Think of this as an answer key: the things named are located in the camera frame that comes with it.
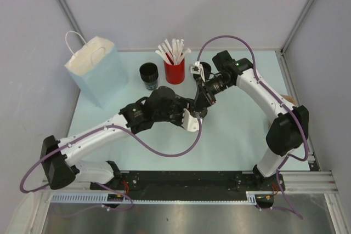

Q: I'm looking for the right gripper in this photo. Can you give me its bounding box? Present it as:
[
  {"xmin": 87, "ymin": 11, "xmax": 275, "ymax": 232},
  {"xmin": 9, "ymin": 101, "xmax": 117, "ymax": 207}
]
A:
[{"xmin": 192, "ymin": 75, "xmax": 234, "ymax": 113}]

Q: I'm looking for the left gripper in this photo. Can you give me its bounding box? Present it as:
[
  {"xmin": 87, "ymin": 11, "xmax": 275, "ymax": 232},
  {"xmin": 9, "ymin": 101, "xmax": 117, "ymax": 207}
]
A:
[{"xmin": 154, "ymin": 95, "xmax": 194, "ymax": 128}]

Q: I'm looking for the single black coffee cup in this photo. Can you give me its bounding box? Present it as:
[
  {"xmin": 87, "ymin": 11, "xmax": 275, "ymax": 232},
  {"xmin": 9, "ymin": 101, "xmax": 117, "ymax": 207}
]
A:
[{"xmin": 191, "ymin": 107, "xmax": 208, "ymax": 119}]

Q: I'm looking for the black coffee cup stack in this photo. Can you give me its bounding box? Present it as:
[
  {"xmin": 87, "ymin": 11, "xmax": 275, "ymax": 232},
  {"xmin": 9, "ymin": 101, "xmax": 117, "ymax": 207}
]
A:
[{"xmin": 139, "ymin": 62, "xmax": 158, "ymax": 90}]

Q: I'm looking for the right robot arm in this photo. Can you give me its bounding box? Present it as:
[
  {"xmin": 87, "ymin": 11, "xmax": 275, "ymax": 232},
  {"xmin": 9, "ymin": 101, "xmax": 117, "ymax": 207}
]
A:
[{"xmin": 189, "ymin": 50, "xmax": 309, "ymax": 191}]

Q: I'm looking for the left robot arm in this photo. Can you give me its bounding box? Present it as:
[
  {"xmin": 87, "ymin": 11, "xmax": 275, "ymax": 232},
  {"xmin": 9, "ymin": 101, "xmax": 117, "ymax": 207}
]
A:
[{"xmin": 41, "ymin": 86, "xmax": 199, "ymax": 190}]

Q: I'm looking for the red straw holder cup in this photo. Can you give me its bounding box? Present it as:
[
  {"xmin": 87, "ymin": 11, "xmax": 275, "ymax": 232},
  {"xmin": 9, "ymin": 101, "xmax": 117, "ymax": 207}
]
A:
[{"xmin": 163, "ymin": 59, "xmax": 185, "ymax": 85}]

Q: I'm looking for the white wrapped straws bundle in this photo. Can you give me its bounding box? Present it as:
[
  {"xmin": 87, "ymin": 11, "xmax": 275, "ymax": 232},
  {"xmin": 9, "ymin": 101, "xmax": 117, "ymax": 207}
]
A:
[{"xmin": 155, "ymin": 38, "xmax": 191, "ymax": 65}]

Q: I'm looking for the brown cardboard cup carrier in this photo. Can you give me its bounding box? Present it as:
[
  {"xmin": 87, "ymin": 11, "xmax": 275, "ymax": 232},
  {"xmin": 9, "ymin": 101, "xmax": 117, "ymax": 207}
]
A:
[{"xmin": 267, "ymin": 94, "xmax": 298, "ymax": 130}]

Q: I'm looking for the light blue paper bag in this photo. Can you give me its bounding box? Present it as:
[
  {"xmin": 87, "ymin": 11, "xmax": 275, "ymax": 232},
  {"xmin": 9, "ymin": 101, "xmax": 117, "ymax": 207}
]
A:
[{"xmin": 65, "ymin": 31, "xmax": 128, "ymax": 108}]

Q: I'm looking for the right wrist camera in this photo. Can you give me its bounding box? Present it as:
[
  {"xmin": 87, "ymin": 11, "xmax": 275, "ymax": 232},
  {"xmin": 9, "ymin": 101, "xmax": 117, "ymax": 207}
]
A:
[{"xmin": 189, "ymin": 61, "xmax": 205, "ymax": 81}]

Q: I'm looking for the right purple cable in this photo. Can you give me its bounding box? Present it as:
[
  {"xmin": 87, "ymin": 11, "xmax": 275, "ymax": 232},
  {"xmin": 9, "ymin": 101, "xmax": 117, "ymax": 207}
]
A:
[{"xmin": 197, "ymin": 35, "xmax": 309, "ymax": 220}]

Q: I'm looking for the purple cable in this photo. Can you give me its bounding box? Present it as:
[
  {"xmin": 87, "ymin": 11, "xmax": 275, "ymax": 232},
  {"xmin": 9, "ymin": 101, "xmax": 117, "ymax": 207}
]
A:
[
  {"xmin": 19, "ymin": 113, "xmax": 203, "ymax": 213},
  {"xmin": 197, "ymin": 35, "xmax": 309, "ymax": 220}
]

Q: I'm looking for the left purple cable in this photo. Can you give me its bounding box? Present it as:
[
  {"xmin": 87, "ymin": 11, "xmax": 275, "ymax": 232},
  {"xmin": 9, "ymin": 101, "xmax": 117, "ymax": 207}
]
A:
[{"xmin": 19, "ymin": 113, "xmax": 203, "ymax": 213}]

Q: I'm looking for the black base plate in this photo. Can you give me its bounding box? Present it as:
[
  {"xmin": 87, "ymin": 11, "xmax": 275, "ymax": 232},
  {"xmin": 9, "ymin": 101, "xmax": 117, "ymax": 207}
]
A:
[{"xmin": 106, "ymin": 171, "xmax": 285, "ymax": 201}]

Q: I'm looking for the grey slotted cable duct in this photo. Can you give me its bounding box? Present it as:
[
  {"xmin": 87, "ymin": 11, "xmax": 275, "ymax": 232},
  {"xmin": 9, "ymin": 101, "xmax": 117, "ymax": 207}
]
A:
[{"xmin": 51, "ymin": 191, "xmax": 268, "ymax": 206}]

